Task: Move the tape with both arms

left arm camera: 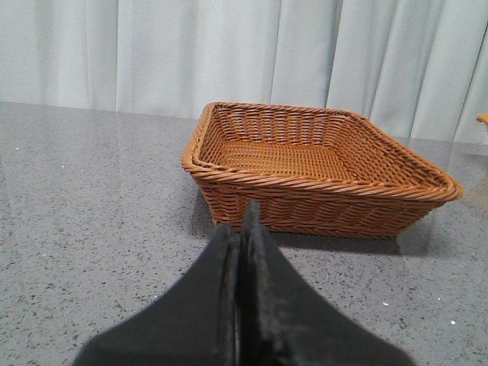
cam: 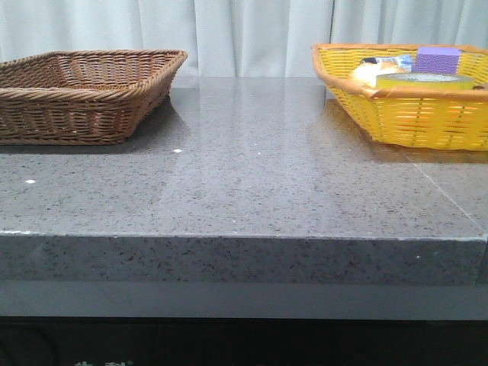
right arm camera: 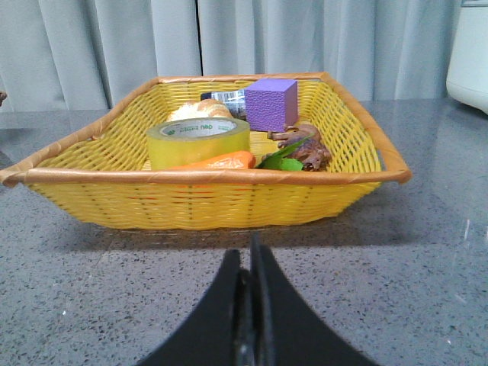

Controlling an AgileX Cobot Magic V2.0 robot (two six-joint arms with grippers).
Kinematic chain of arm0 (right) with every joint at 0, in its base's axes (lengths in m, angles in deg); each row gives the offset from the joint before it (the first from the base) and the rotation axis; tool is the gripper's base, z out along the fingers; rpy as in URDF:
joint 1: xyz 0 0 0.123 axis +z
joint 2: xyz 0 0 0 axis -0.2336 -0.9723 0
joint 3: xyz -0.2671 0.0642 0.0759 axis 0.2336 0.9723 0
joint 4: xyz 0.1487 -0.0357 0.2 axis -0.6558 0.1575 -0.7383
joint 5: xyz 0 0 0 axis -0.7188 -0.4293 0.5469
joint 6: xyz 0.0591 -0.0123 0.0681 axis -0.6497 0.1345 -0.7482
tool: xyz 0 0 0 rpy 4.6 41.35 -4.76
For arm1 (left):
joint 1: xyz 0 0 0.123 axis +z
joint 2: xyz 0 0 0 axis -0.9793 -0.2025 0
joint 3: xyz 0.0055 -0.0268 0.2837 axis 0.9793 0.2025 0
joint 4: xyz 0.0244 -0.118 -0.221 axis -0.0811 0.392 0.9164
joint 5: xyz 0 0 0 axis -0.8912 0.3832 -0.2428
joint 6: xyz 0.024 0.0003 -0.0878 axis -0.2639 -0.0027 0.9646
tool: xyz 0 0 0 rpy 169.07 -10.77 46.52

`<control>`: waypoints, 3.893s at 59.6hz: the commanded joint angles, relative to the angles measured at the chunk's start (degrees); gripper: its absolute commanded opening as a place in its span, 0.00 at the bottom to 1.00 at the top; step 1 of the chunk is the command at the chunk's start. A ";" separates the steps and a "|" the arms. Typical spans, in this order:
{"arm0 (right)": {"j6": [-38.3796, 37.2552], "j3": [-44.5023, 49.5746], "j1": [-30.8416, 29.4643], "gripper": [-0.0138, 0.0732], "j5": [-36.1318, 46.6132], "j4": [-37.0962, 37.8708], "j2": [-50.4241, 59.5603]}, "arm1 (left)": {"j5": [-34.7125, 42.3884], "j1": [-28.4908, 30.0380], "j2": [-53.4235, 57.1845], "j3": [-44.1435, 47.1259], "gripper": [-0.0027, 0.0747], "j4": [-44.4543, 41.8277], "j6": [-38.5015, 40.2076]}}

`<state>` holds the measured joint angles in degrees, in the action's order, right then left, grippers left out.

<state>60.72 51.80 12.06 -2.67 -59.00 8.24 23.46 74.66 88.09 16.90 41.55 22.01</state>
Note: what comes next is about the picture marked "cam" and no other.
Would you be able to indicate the yellow tape roll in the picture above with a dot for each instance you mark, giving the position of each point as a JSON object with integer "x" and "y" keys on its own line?
{"x": 425, "y": 80}

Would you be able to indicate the white curtain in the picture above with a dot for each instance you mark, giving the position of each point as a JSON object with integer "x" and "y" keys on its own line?
{"x": 235, "y": 38}

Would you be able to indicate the white orange plush toy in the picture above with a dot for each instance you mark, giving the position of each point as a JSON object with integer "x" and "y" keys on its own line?
{"x": 366, "y": 73}

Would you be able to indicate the brown wicker basket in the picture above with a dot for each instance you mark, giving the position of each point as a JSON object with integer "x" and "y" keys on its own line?
{"x": 85, "y": 97}

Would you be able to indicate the blue snack packet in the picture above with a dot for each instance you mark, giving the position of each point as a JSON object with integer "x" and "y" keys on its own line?
{"x": 403, "y": 62}

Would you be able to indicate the yellow wicker basket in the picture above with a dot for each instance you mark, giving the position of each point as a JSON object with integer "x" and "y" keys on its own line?
{"x": 412, "y": 117}

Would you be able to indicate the purple sponge block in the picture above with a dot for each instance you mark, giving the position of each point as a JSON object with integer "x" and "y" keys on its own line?
{"x": 444, "y": 60}

